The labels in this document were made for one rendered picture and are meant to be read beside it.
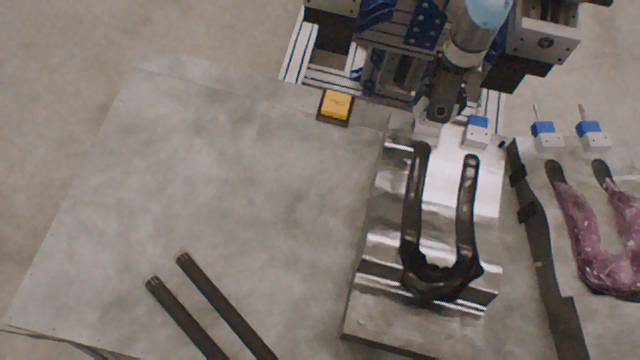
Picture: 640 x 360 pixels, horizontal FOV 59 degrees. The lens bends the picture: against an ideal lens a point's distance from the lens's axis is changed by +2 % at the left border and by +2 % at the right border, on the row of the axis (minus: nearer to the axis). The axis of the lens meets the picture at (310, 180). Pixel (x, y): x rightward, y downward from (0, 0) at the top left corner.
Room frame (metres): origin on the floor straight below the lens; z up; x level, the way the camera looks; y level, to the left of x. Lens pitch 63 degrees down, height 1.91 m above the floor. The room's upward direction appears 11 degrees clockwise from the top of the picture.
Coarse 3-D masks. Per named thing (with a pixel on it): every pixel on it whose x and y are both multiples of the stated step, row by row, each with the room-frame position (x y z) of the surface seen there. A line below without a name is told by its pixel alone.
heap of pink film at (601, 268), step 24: (576, 192) 0.59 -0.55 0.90; (624, 192) 0.62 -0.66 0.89; (576, 216) 0.52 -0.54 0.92; (624, 216) 0.55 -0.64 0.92; (576, 240) 0.48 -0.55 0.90; (600, 240) 0.50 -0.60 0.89; (624, 240) 0.51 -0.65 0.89; (576, 264) 0.44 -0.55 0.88; (600, 264) 0.45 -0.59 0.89; (624, 264) 0.45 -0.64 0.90; (600, 288) 0.40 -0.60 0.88; (624, 288) 0.40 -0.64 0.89
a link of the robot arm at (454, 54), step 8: (448, 40) 0.71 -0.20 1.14; (448, 48) 0.70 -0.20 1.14; (456, 48) 0.69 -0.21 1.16; (448, 56) 0.69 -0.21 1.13; (456, 56) 0.68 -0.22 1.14; (464, 56) 0.68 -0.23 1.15; (472, 56) 0.68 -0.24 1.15; (480, 56) 0.69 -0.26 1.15; (456, 64) 0.68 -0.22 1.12; (464, 64) 0.68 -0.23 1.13; (472, 64) 0.68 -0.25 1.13
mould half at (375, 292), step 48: (384, 144) 0.63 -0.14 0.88; (432, 144) 0.65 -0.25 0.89; (384, 192) 0.52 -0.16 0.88; (432, 192) 0.54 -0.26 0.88; (480, 192) 0.56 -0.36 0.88; (384, 240) 0.39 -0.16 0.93; (432, 240) 0.41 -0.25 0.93; (480, 240) 0.44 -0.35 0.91; (384, 288) 0.32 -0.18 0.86; (480, 288) 0.34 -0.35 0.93; (384, 336) 0.23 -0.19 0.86; (432, 336) 0.25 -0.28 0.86; (480, 336) 0.27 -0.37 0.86
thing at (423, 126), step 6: (426, 108) 0.73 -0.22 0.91; (420, 120) 0.68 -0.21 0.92; (426, 120) 0.69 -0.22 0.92; (414, 126) 0.69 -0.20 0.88; (420, 126) 0.67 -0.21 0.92; (426, 126) 0.67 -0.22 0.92; (432, 126) 0.68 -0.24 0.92; (438, 126) 0.68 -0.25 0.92; (420, 132) 0.67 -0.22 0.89; (426, 132) 0.67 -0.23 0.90; (432, 132) 0.67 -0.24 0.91; (438, 132) 0.67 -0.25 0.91
